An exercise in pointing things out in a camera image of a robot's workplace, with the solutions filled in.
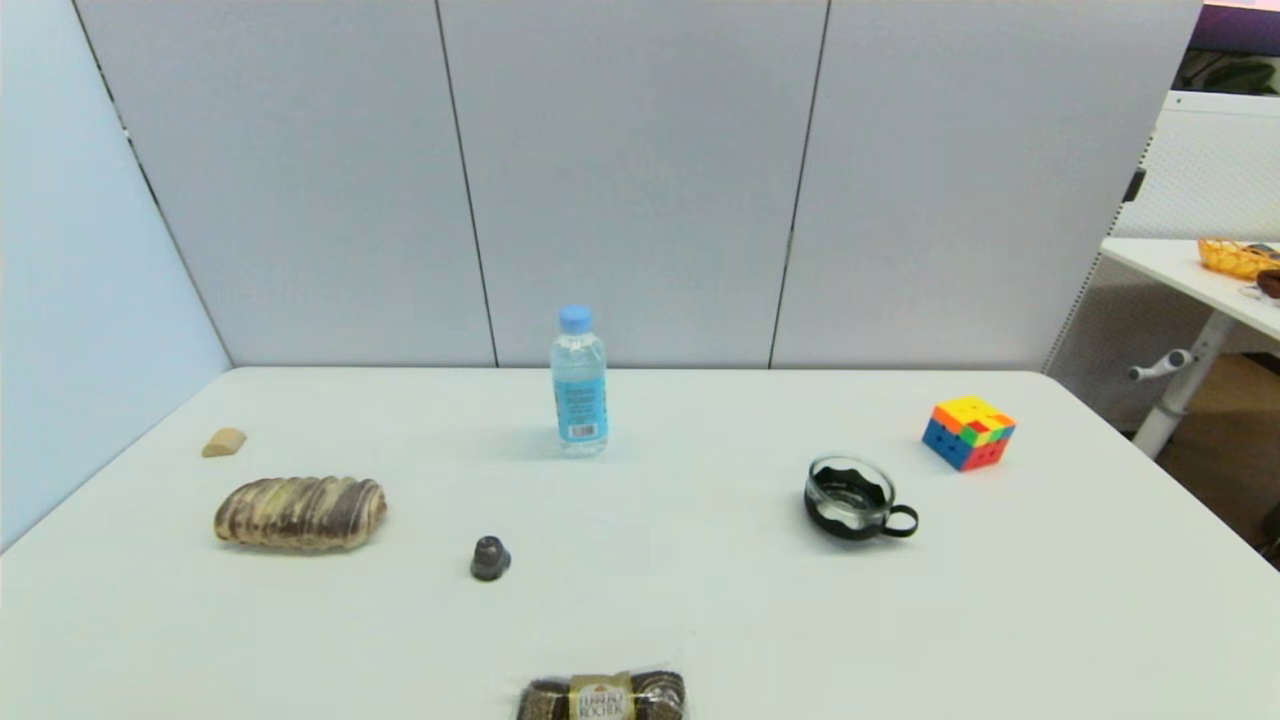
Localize green plant leaves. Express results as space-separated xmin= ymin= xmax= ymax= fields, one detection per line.
xmin=1178 ymin=50 xmax=1280 ymax=96

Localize brown striped bread loaf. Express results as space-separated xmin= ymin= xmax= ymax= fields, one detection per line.
xmin=213 ymin=476 xmax=388 ymax=552

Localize white crank handle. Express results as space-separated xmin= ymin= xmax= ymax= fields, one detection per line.
xmin=1129 ymin=348 xmax=1197 ymax=383

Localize colourful Rubik's cube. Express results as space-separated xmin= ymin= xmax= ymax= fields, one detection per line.
xmin=922 ymin=395 xmax=1017 ymax=472

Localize Ferrero Rocher chocolate pack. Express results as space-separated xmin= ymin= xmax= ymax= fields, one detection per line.
xmin=516 ymin=670 xmax=688 ymax=720

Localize white perforated partition panel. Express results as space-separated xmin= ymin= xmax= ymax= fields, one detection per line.
xmin=1044 ymin=90 xmax=1280 ymax=433

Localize white side table top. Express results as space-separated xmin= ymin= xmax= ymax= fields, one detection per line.
xmin=1101 ymin=237 xmax=1280 ymax=341

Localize small dark grey cap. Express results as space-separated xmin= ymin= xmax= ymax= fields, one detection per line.
xmin=470 ymin=536 xmax=512 ymax=582

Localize white table leg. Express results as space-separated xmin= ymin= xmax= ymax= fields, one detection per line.
xmin=1133 ymin=310 xmax=1237 ymax=459

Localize clear water bottle blue cap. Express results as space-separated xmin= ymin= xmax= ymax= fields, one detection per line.
xmin=550 ymin=305 xmax=609 ymax=458

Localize glass cup black holder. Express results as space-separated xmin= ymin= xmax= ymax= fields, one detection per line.
xmin=803 ymin=455 xmax=920 ymax=543

